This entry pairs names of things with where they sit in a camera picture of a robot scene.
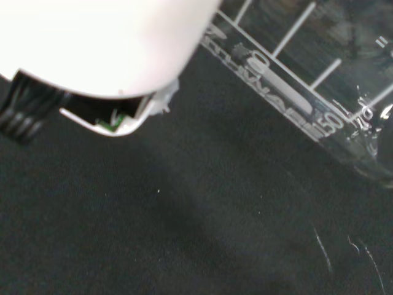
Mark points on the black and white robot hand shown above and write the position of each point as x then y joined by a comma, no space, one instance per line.
92,46

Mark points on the tall clear glass beaker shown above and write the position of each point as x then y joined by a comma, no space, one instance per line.
325,255

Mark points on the black bench cloth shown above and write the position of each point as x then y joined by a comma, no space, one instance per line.
153,215

